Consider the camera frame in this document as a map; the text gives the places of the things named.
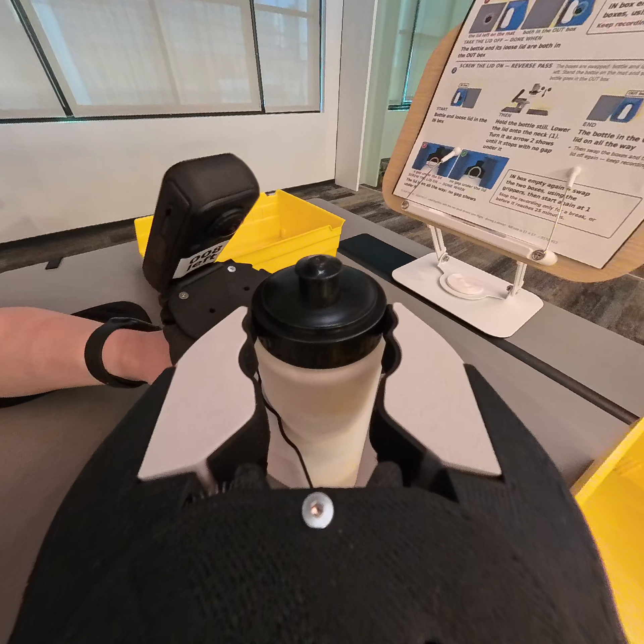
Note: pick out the person's left hand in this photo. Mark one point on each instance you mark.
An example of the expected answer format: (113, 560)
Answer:
(141, 357)

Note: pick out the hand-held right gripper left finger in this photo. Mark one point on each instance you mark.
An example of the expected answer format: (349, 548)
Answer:
(201, 412)

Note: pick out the black wristband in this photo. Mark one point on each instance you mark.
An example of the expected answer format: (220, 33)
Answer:
(91, 360)

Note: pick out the white board stand base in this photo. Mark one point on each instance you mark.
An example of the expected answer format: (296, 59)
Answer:
(503, 312)

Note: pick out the wooden instruction sheet board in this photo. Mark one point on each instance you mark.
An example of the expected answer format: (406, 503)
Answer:
(528, 126)

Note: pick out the black bottle lid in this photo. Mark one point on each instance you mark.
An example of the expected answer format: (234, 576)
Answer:
(317, 322)

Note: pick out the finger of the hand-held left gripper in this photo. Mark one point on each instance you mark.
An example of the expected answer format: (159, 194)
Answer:
(281, 468)

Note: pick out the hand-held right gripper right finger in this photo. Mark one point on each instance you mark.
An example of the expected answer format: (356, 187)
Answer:
(437, 407)

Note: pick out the white framed window partition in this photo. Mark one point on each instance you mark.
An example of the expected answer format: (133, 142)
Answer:
(151, 161)

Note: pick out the black smooth desk mat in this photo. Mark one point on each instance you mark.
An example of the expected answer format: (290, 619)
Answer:
(377, 254)

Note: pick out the small black desk clip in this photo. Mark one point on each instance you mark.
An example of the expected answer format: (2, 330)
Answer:
(54, 263)

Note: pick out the yellow plastic bin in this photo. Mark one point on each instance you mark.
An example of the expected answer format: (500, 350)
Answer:
(619, 528)
(302, 226)

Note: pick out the white plastic bottle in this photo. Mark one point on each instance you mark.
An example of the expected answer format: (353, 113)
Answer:
(322, 412)

